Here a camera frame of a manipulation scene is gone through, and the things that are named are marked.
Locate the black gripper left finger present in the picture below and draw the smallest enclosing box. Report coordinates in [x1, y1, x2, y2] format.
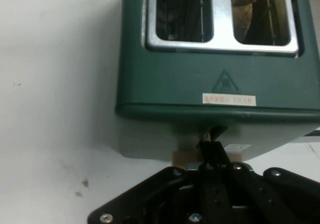
[87, 140, 219, 224]

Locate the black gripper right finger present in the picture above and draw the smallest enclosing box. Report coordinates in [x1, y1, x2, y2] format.
[214, 140, 320, 224]

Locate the beige toaster lever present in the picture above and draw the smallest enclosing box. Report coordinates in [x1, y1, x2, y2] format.
[171, 131, 245, 171]

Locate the dark green toaster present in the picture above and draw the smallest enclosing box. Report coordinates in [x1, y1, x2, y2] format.
[114, 0, 320, 160]

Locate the toasted bread slice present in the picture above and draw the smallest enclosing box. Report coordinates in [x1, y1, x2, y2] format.
[223, 0, 265, 39]

